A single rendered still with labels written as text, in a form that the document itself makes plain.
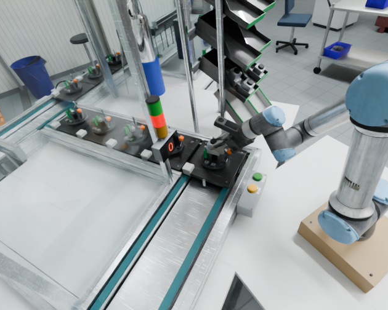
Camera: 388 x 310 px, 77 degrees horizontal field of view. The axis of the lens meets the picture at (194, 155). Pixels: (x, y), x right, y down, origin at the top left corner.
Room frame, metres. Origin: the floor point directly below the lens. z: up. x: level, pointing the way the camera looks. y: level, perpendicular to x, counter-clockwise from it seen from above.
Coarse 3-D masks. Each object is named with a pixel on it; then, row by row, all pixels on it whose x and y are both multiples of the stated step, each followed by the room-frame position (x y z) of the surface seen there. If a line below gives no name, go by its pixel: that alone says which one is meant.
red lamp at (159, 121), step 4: (152, 116) 0.70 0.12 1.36; (156, 116) 0.69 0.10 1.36; (160, 116) 0.70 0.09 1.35; (152, 120) 0.70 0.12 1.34; (156, 120) 0.69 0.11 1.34; (160, 120) 0.70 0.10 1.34; (164, 120) 0.71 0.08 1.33; (152, 124) 0.71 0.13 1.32; (156, 124) 0.69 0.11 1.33; (160, 124) 0.69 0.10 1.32; (164, 124) 0.70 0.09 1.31
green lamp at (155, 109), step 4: (160, 100) 0.72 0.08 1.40; (148, 104) 0.70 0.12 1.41; (152, 104) 0.69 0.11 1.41; (156, 104) 0.70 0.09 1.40; (160, 104) 0.71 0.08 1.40; (148, 108) 0.70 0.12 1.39; (152, 108) 0.69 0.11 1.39; (156, 108) 0.70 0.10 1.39; (160, 108) 0.70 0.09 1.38; (148, 112) 0.71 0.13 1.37; (152, 112) 0.70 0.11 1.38; (156, 112) 0.69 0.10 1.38; (160, 112) 0.70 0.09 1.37
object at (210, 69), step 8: (208, 56) 1.14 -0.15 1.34; (216, 56) 1.19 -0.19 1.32; (200, 64) 1.10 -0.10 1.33; (208, 64) 1.07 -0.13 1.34; (216, 64) 1.16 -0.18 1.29; (224, 64) 1.16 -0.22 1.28; (232, 64) 1.12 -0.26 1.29; (208, 72) 1.07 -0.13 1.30; (216, 72) 1.04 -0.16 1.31; (216, 80) 1.04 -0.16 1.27; (232, 88) 1.01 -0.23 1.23; (256, 88) 1.03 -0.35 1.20; (240, 96) 0.95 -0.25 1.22
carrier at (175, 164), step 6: (168, 126) 1.01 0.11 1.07; (186, 138) 1.01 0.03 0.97; (192, 138) 1.00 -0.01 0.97; (198, 138) 0.99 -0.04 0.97; (186, 144) 0.96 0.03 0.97; (198, 144) 0.95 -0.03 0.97; (174, 150) 0.91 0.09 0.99; (180, 150) 0.90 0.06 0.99; (186, 150) 0.91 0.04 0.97; (192, 150) 0.91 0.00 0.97; (174, 156) 0.88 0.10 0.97; (180, 156) 0.88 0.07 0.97; (186, 156) 0.87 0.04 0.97; (174, 162) 0.84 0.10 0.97; (180, 162) 0.83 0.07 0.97; (174, 168) 0.80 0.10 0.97; (180, 168) 0.80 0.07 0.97
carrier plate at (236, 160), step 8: (200, 152) 0.88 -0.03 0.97; (240, 152) 0.84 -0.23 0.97; (192, 160) 0.84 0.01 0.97; (200, 160) 0.83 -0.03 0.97; (232, 160) 0.79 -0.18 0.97; (240, 160) 0.78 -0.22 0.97; (200, 168) 0.78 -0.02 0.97; (232, 168) 0.74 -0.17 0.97; (192, 176) 0.75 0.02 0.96; (200, 176) 0.73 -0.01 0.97; (208, 176) 0.72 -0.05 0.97; (216, 176) 0.71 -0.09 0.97; (224, 176) 0.70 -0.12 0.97; (232, 176) 0.70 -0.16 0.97; (216, 184) 0.68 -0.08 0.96; (224, 184) 0.66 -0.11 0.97
